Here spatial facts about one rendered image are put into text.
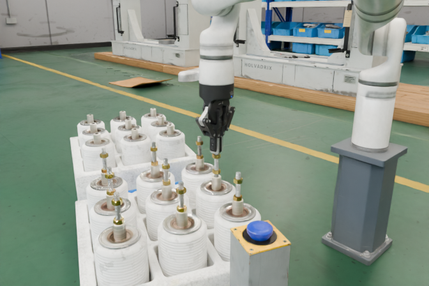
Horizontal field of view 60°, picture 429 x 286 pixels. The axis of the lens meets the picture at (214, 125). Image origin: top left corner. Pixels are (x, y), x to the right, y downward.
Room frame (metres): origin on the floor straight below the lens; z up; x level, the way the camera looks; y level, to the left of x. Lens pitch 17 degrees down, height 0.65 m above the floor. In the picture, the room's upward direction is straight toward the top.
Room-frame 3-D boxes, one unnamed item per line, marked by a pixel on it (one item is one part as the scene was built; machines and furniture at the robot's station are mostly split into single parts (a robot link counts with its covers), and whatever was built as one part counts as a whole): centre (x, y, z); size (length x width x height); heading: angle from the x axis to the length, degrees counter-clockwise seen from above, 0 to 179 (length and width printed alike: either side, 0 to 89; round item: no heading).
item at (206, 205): (0.78, 0.00, 0.16); 0.10 x 0.10 x 0.18
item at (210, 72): (0.79, 0.01, 0.53); 0.11 x 0.09 x 0.06; 57
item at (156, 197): (0.74, 0.11, 0.25); 0.08 x 0.08 x 0.01
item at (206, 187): (0.78, 0.00, 0.25); 0.08 x 0.08 x 0.01
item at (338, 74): (3.15, -0.73, 0.45); 1.45 x 0.57 x 0.74; 42
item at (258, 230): (0.50, -0.07, 0.32); 0.04 x 0.04 x 0.02
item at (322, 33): (5.81, -1.85, 0.36); 0.50 x 0.38 x 0.21; 133
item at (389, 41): (0.93, -0.41, 0.54); 0.09 x 0.09 x 0.17; 64
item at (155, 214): (0.74, 0.11, 0.16); 0.10 x 0.10 x 0.18
